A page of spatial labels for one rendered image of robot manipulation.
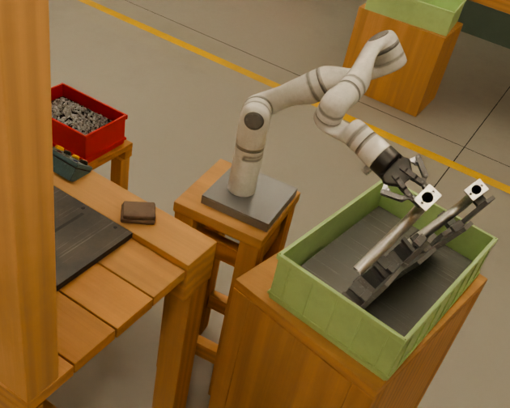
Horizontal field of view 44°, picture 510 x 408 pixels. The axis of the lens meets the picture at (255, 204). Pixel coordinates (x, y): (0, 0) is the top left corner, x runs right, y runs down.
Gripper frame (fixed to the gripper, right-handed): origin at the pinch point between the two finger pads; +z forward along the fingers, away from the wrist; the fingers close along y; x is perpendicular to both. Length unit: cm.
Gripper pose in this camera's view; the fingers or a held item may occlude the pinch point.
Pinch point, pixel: (423, 197)
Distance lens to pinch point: 156.2
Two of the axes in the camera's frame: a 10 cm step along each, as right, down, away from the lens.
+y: 7.1, -7.0, 0.1
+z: 6.8, 6.9, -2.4
